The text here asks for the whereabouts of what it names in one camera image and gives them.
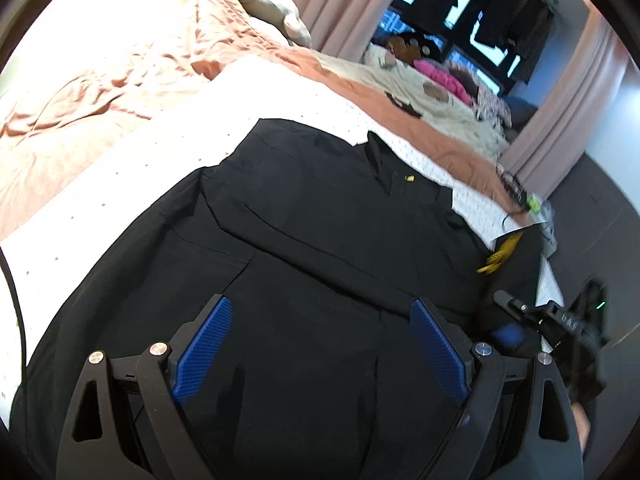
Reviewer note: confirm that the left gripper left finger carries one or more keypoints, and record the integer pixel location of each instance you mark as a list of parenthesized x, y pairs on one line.
[(194, 347)]

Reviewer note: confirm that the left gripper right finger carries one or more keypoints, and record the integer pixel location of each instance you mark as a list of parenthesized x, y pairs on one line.
[(445, 347)]

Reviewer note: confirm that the black garment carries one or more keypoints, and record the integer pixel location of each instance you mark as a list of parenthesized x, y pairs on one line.
[(321, 248)]

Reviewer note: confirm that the hanging dark clothes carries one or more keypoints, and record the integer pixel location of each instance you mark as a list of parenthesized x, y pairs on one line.
[(517, 28)]

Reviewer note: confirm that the white bedside box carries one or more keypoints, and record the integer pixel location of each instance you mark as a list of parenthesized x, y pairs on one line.
[(541, 212)]

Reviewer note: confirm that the pink curtain right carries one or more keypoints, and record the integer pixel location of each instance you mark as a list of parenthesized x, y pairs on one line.
[(559, 132)]

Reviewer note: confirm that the floral patterned cloth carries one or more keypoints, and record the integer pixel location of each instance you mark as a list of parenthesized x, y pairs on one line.
[(488, 107)]

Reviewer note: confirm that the white dotted bed sheet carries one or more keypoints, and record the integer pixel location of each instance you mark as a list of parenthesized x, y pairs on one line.
[(54, 250)]

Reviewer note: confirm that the orange quilted comforter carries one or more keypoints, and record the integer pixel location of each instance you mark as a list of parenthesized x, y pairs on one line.
[(61, 118)]

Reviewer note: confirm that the cream blanket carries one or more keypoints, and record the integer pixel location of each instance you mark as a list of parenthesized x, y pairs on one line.
[(435, 105)]

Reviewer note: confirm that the pink cloth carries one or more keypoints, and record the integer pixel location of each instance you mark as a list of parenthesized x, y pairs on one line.
[(445, 79)]

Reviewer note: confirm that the bear pattern cushion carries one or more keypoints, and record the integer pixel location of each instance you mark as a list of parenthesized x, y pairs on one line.
[(375, 56)]

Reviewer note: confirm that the brown plush toy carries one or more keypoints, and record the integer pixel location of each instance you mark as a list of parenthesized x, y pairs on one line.
[(411, 46)]

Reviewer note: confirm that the white plush toy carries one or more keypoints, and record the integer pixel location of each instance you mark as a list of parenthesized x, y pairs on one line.
[(272, 7)]

